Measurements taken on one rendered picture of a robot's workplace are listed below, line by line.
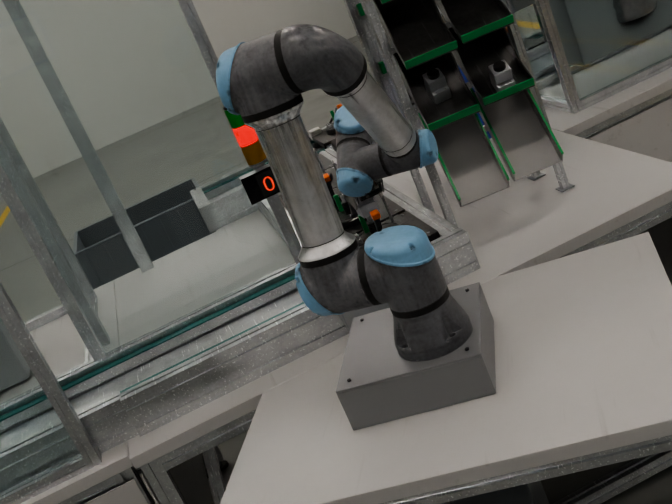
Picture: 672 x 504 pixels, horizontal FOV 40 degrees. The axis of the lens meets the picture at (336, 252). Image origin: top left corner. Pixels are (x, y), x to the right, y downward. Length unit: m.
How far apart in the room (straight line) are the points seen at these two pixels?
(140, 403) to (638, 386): 1.11
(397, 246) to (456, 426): 0.34
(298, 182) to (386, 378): 0.40
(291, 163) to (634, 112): 1.69
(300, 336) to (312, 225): 0.51
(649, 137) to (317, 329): 1.45
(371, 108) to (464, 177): 0.64
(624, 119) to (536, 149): 0.79
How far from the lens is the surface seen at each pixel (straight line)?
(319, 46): 1.63
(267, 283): 2.44
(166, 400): 2.18
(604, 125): 3.11
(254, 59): 1.65
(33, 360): 2.11
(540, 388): 1.73
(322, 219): 1.72
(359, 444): 1.78
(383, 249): 1.68
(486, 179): 2.33
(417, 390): 1.76
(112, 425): 2.22
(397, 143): 1.86
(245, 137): 2.32
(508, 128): 2.42
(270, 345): 2.17
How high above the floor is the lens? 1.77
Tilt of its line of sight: 19 degrees down
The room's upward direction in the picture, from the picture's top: 23 degrees counter-clockwise
